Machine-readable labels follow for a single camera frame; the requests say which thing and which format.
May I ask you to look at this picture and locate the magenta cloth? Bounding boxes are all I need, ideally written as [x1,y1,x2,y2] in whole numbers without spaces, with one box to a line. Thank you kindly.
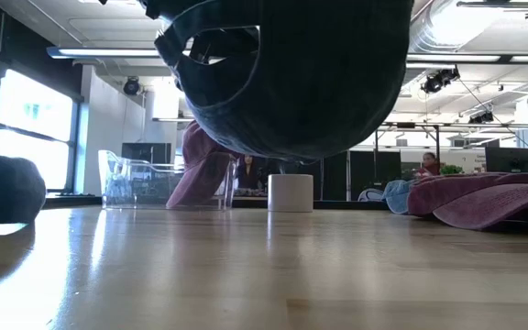
[166,119,243,210]

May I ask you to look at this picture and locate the dark blue baseball cap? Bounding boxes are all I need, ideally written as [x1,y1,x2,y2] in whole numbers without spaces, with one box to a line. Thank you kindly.
[137,0,415,162]
[0,154,48,227]

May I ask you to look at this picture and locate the snake plant in white pot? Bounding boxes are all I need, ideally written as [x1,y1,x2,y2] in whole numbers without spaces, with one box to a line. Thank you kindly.
[267,159,314,214]

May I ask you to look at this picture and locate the black partition panels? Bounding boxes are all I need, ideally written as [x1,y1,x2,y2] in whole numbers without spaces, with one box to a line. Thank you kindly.
[321,149,402,202]

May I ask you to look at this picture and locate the white rounded object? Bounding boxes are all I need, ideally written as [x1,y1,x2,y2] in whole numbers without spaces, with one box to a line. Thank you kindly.
[357,187,386,203]

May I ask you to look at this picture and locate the clear plastic bin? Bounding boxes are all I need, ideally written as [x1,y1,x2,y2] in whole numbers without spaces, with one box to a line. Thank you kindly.
[97,149,238,212]

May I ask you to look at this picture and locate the black ceiling spotlight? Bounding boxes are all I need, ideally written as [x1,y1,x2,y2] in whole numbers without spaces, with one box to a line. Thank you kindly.
[422,67,461,95]
[467,111,495,125]
[122,76,142,96]

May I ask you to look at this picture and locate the long linear ceiling light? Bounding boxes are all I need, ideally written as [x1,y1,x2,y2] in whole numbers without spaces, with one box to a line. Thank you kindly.
[46,45,528,65]

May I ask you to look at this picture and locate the maroon baseball cap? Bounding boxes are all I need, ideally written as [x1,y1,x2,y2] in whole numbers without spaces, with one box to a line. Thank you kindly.
[405,171,528,231]

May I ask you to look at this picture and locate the black computer monitor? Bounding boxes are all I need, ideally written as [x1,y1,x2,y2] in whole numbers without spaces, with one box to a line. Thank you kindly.
[484,146,528,174]

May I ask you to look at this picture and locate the black metal frame stand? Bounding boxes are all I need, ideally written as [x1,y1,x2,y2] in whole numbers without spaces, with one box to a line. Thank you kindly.
[373,121,442,175]

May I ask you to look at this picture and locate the black aluminium table frame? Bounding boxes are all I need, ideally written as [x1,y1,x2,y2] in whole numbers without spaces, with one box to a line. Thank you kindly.
[43,194,389,211]

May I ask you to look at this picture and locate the window with dark frame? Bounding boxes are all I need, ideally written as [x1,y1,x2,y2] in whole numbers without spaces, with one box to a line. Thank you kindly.
[0,68,82,193]

